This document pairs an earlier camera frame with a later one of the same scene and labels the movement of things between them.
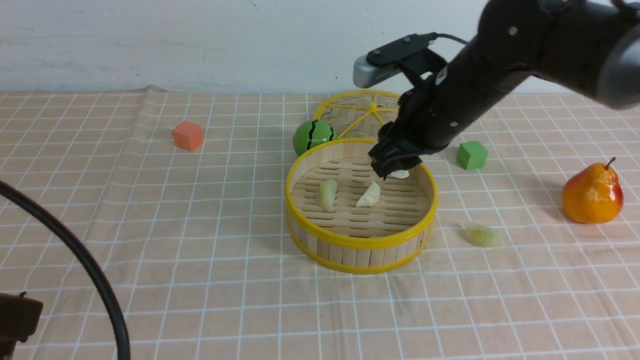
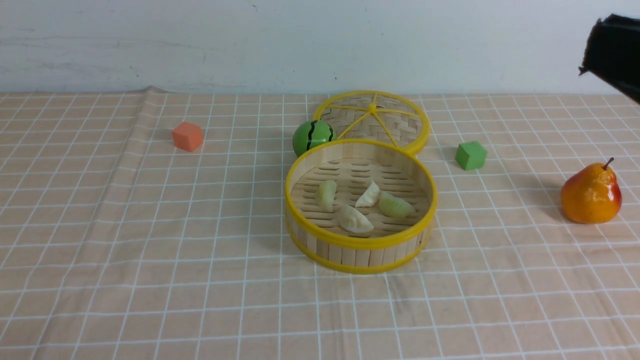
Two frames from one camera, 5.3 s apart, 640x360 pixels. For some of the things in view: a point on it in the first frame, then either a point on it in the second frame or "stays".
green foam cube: x=472 y=155 stays
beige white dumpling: x=400 y=174 → x=351 y=220
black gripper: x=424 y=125 → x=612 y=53
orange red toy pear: x=593 y=194 stays
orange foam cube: x=188 y=135 stays
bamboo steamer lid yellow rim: x=360 y=114 stays
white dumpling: x=371 y=196 stays
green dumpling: x=325 y=196 stays
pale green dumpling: x=480 y=236 → x=393 y=206
